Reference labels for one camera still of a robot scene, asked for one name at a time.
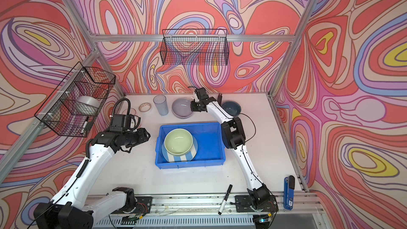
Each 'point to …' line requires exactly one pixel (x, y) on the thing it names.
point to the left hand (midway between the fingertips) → (148, 134)
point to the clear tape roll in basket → (87, 105)
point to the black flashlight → (219, 98)
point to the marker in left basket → (85, 125)
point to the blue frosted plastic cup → (160, 101)
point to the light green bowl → (178, 141)
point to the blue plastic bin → (211, 150)
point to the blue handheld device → (289, 187)
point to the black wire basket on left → (73, 107)
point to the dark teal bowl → (232, 107)
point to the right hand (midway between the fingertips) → (193, 109)
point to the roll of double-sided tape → (144, 107)
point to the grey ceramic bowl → (181, 108)
